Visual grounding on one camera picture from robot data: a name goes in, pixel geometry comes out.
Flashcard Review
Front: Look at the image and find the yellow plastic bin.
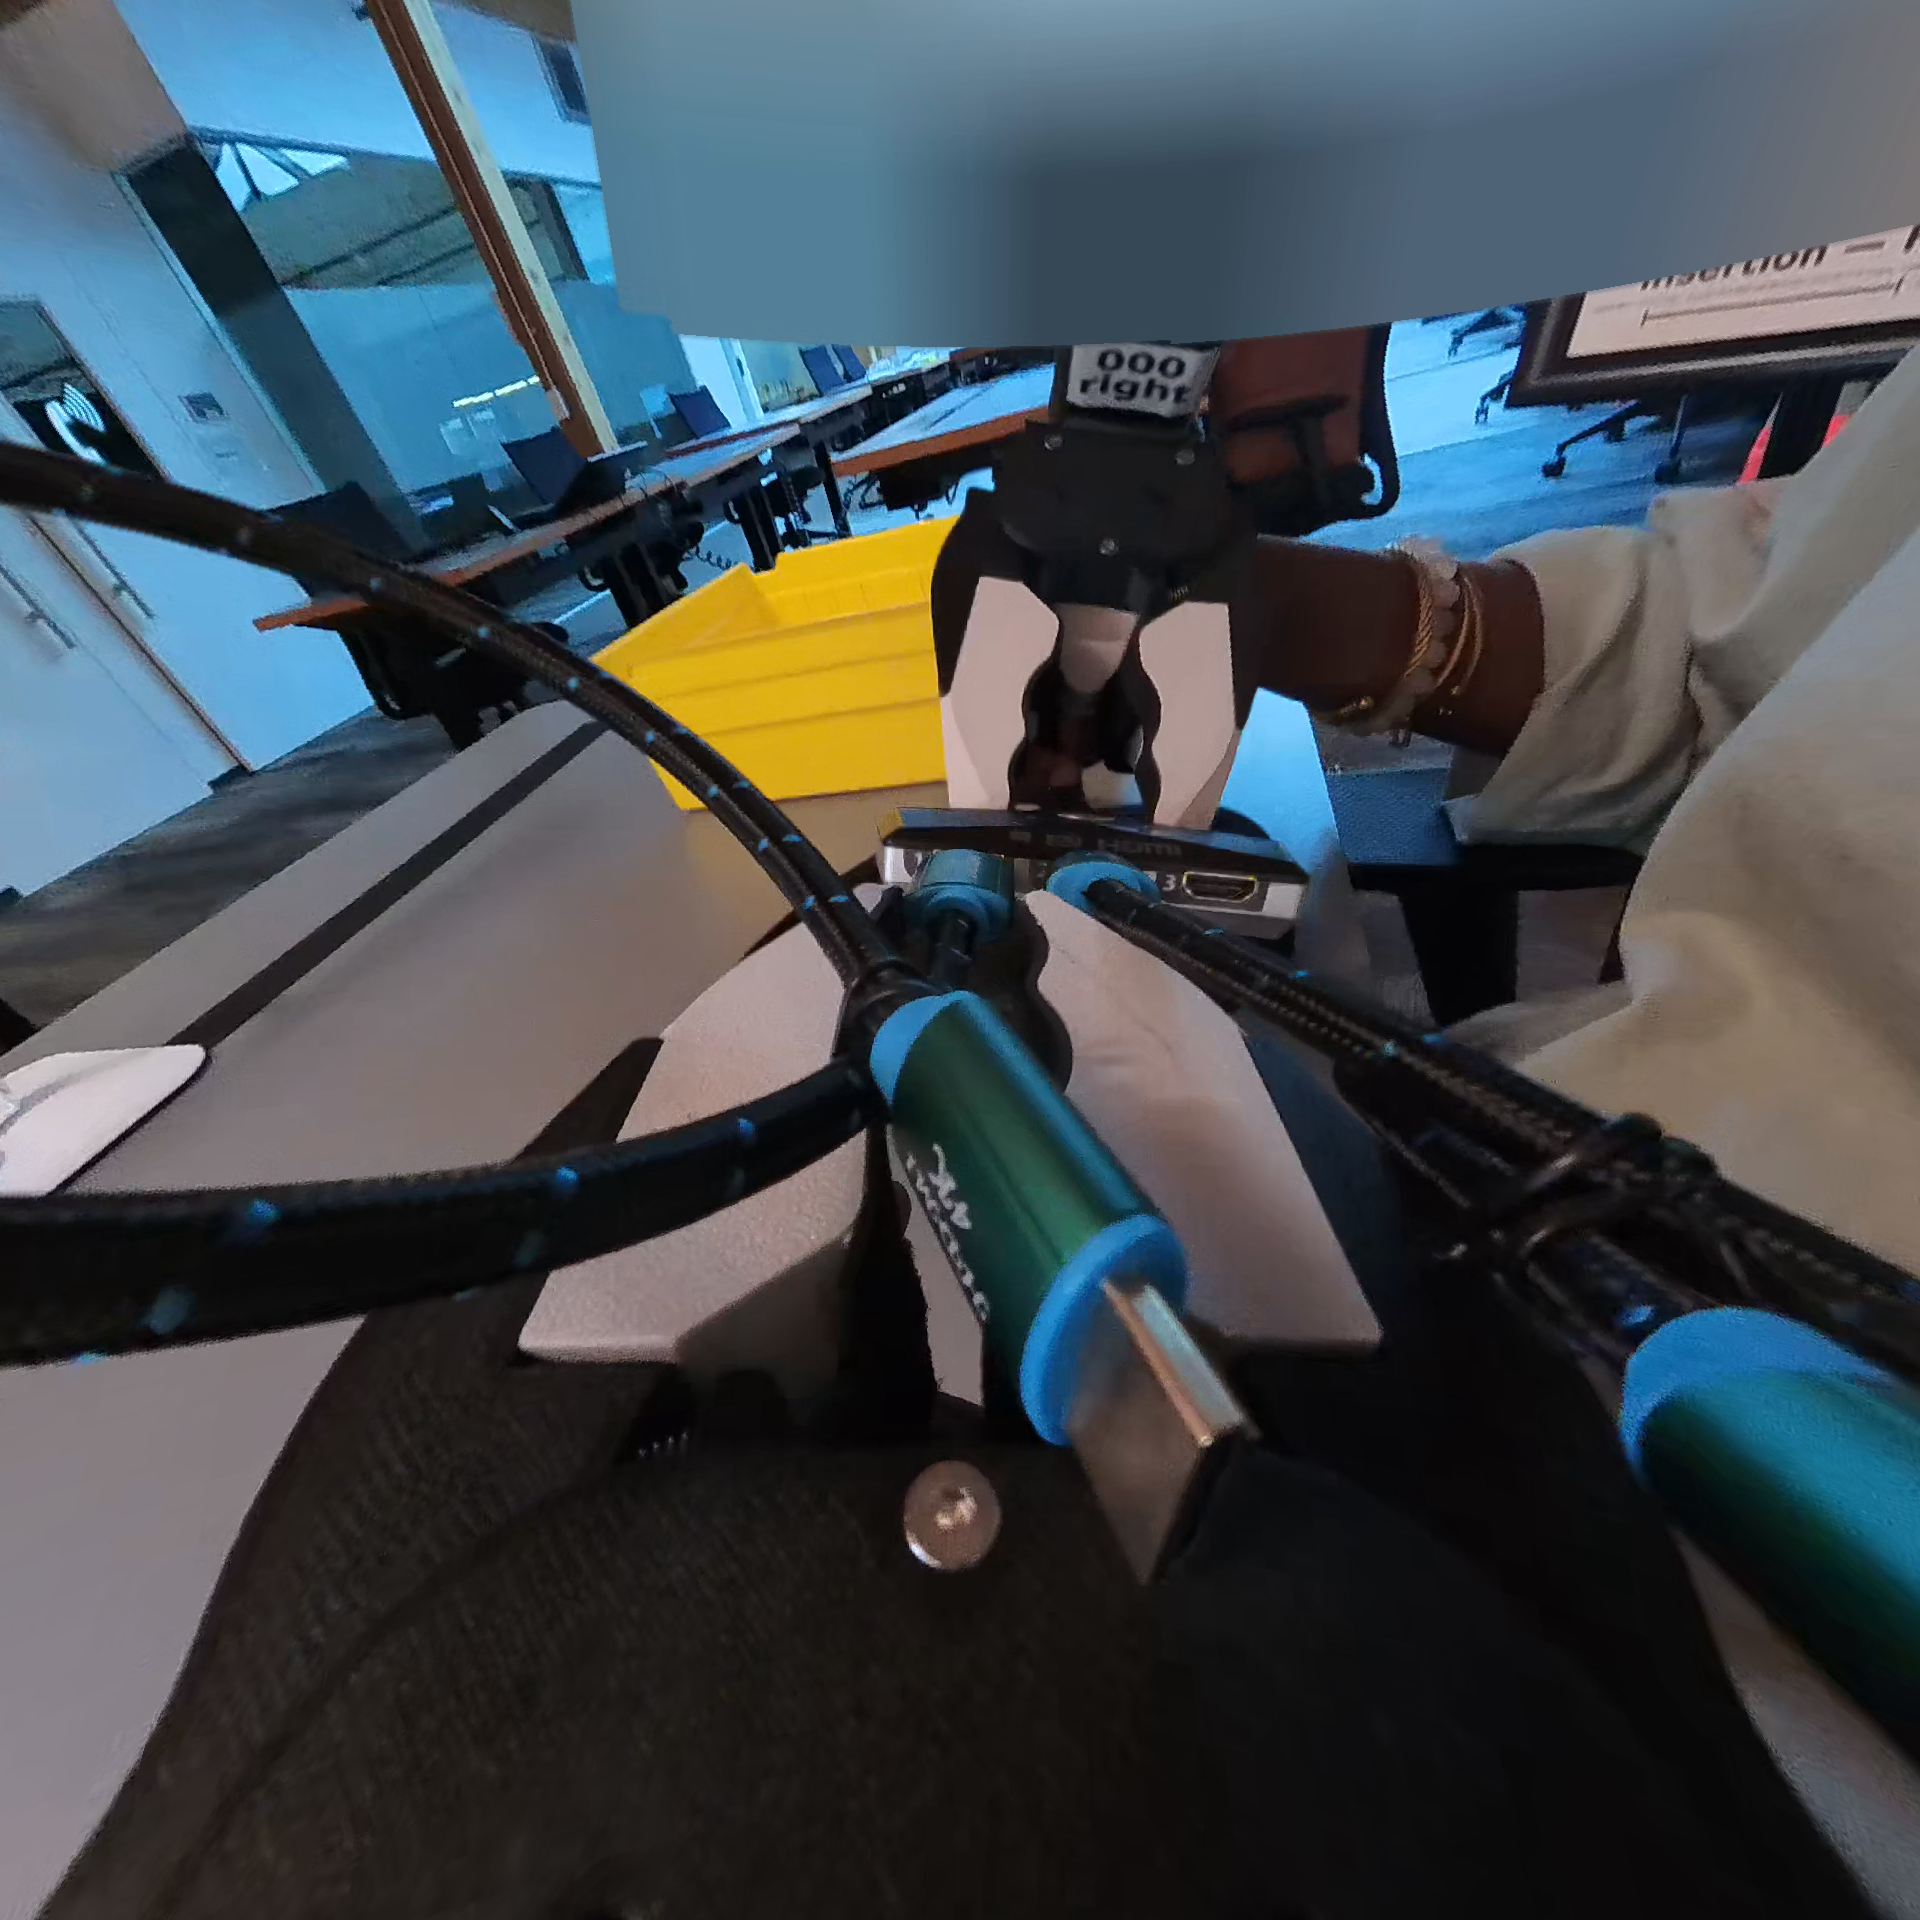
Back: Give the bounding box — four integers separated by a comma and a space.
594, 518, 962, 814

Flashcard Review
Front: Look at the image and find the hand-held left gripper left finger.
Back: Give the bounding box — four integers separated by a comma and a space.
517, 889, 921, 1370

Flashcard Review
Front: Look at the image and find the wooden office desk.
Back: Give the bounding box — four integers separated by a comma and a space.
257, 436, 703, 751
660, 349, 962, 572
833, 363, 1056, 518

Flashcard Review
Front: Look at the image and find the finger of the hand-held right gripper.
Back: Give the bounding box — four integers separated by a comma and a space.
940, 577, 1089, 818
1114, 605, 1243, 830

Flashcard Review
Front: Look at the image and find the black office chair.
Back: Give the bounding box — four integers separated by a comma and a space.
1546, 394, 1701, 483
1450, 309, 1532, 425

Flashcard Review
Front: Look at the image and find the white metal stand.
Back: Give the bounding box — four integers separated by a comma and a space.
0, 1044, 209, 1195

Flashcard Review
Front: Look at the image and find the wooden pillar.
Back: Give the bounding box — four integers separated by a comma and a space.
362, 0, 621, 458

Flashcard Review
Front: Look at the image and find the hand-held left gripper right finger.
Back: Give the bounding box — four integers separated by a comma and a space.
1027, 901, 1385, 1351

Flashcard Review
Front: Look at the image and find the black hdmi switch box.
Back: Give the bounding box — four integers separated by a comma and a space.
883, 803, 1310, 938

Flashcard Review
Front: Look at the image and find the white bead bracelet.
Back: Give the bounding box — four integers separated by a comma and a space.
1385, 534, 1466, 737

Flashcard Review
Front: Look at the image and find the person's right hand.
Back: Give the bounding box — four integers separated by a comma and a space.
1218, 331, 1435, 734

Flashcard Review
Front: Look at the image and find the black braided hdmi cable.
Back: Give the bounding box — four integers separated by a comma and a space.
1040, 853, 1920, 1771
0, 440, 1261, 1584

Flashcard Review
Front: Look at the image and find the person's right forearm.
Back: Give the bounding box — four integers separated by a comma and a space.
1419, 349, 1920, 862

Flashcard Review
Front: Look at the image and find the black framed sign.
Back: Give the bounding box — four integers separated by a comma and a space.
1506, 227, 1920, 406

